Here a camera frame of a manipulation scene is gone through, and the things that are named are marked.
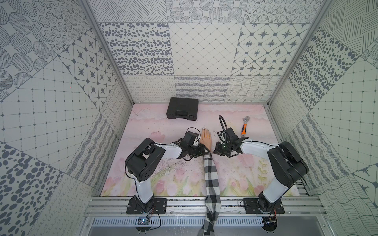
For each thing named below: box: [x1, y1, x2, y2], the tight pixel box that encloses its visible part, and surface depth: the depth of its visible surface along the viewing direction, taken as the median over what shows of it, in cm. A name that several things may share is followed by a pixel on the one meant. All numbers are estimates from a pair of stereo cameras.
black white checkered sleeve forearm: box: [197, 152, 222, 236], surface depth 74 cm
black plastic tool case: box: [166, 96, 199, 121], surface depth 113 cm
